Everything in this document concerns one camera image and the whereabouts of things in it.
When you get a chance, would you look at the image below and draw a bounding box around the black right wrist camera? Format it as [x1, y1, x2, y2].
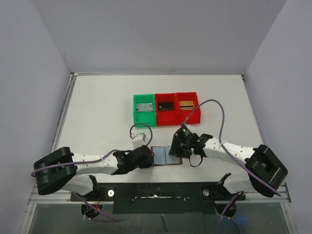
[178, 126, 194, 141]

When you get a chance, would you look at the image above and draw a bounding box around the green plastic bin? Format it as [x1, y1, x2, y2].
[133, 94, 156, 127]

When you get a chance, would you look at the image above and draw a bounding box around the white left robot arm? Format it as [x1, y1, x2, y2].
[31, 145, 154, 200]

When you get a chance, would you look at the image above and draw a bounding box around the brown leather card holder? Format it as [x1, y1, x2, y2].
[151, 146, 183, 166]

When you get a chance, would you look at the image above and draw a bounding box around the silver card in green bin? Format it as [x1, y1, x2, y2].
[136, 103, 154, 112]

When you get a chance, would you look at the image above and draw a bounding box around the aluminium left frame rail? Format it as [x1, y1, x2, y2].
[50, 73, 78, 153]

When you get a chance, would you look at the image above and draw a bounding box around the aluminium front frame rail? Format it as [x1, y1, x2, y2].
[28, 182, 292, 207]

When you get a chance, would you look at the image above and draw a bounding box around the red plastic bin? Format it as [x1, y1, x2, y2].
[176, 92, 201, 124]
[155, 93, 178, 126]

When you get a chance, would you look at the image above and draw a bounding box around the black card in red bin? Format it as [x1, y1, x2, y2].
[157, 101, 174, 111]

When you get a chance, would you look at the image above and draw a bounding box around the red plastic bin right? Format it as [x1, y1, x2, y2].
[176, 92, 201, 124]

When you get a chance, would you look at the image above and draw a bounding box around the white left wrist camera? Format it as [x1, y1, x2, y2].
[130, 133, 146, 149]

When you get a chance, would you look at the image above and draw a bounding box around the gold card in red bin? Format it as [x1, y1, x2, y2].
[179, 100, 195, 110]

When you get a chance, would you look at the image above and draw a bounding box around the red plastic bin middle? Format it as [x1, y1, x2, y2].
[155, 93, 178, 126]

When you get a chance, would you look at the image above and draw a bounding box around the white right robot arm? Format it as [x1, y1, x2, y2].
[169, 126, 288, 199]

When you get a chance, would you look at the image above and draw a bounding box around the aluminium frame rail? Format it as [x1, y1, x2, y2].
[50, 73, 78, 153]
[28, 182, 292, 207]

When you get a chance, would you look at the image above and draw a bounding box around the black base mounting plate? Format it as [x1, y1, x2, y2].
[84, 182, 234, 215]

